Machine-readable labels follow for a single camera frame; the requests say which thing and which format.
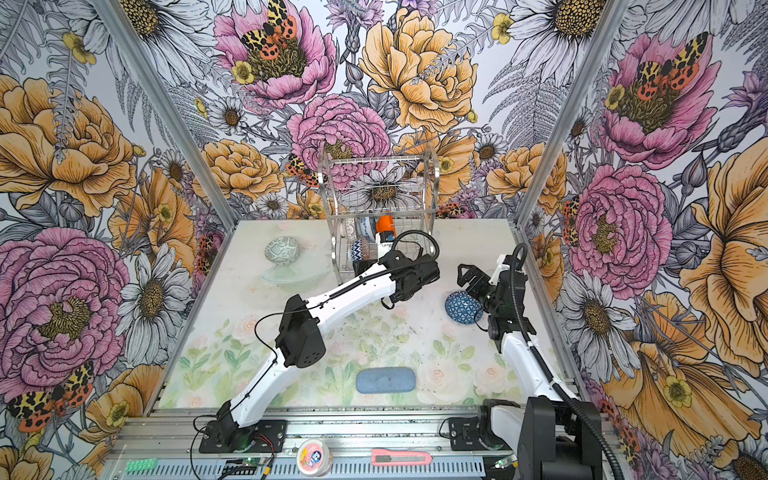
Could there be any dark blue patterned bowl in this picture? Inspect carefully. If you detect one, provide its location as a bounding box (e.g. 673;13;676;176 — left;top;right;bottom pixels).
444;291;484;325

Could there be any red patterned ceramic bowl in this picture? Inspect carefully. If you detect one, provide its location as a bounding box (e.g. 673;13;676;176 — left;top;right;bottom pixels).
349;238;376;262

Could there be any orange plastic bowl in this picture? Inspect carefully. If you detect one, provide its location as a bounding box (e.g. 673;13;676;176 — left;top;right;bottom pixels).
375;215;396;238

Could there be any white black lattice bowl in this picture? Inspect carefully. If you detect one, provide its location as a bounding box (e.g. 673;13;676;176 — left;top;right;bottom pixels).
342;217;358;241

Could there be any steel wire dish rack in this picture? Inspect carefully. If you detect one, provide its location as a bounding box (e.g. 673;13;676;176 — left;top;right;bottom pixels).
317;144;440;283

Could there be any green patterned ceramic bowl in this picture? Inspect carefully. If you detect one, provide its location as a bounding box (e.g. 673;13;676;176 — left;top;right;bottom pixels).
264;236;301;266

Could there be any blue floral ceramic bowl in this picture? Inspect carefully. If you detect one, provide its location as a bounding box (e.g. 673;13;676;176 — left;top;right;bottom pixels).
357;217;377;242

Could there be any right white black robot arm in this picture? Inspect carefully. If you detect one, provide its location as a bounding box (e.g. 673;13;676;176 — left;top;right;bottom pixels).
457;255;604;479

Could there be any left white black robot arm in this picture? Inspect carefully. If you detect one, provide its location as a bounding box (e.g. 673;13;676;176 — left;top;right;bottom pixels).
198;230;440;454

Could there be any blue grey sponge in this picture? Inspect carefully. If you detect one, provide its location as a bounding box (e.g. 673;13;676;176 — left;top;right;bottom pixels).
355;367;416;395

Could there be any pink utility knife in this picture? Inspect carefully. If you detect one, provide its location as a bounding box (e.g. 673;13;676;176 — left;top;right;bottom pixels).
371;449;433;467

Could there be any round pink sticker tin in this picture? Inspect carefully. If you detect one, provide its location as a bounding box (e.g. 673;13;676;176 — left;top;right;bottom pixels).
296;439;333;477

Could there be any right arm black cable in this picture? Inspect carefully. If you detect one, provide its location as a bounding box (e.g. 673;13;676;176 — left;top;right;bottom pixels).
509;242;628;480

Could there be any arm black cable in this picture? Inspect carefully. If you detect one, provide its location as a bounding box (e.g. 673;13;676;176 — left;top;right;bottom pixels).
227;229;441;415
509;242;628;480

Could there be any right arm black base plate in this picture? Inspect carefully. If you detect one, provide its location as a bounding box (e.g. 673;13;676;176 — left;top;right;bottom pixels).
447;416;498;451

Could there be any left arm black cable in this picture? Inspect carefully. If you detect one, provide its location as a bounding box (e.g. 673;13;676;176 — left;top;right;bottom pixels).
227;229;441;415

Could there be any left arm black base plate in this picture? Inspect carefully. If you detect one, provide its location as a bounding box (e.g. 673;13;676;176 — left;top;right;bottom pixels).
198;420;288;454

